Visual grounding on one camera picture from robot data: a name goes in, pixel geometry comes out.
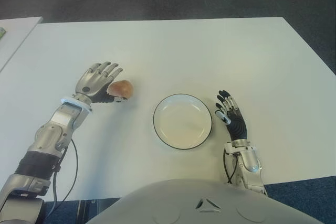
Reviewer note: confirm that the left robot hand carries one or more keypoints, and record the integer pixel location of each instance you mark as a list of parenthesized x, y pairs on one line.
[(90, 82)]

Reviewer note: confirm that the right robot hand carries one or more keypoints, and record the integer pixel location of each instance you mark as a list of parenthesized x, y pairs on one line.
[(239, 128)]

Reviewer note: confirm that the red yellow apple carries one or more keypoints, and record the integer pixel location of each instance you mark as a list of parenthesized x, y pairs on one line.
[(123, 89)]

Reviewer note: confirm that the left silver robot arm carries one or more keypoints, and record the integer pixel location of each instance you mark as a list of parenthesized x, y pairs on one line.
[(50, 137)]

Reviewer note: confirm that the white plate with black rim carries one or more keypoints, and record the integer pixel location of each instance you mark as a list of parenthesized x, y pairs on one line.
[(182, 121)]

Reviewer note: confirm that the grey robot torso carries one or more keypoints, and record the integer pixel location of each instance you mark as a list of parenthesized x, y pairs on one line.
[(210, 205)]

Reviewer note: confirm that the white side table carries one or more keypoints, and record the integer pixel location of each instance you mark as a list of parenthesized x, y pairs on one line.
[(15, 40)]

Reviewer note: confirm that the green item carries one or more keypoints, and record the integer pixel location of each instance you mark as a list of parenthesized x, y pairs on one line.
[(2, 33)]

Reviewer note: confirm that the grey table leg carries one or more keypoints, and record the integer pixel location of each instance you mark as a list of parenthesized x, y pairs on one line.
[(84, 212)]

